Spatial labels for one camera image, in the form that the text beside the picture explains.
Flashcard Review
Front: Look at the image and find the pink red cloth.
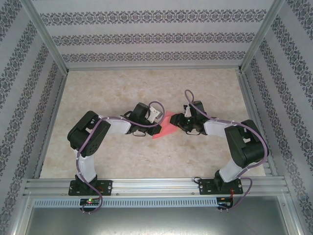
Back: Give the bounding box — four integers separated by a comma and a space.
151, 110, 179, 140

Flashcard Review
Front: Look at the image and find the small circuit board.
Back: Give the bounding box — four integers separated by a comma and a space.
217, 197, 233, 209

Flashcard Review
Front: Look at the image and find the circuit board with green light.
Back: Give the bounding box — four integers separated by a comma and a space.
80, 198, 101, 206

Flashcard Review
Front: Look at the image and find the grey metal panel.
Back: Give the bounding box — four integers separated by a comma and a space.
14, 194, 301, 235

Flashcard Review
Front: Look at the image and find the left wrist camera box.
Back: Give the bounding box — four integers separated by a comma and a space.
148, 104, 164, 123

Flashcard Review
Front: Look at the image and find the aluminium side rail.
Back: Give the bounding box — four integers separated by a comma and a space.
33, 70, 69, 179
236, 70, 278, 177

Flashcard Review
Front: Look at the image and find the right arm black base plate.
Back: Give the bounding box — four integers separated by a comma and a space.
198, 178, 244, 196

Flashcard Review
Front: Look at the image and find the aluminium mounting rail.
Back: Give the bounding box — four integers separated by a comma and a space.
23, 176, 291, 196

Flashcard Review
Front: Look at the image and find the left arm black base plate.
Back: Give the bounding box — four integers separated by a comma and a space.
68, 180, 113, 196

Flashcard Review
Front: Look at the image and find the slotted grey cable duct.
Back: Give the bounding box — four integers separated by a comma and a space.
33, 197, 218, 208

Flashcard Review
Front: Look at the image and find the aluminium frame post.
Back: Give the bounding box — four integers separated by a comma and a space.
21, 0, 69, 74
238, 0, 286, 73

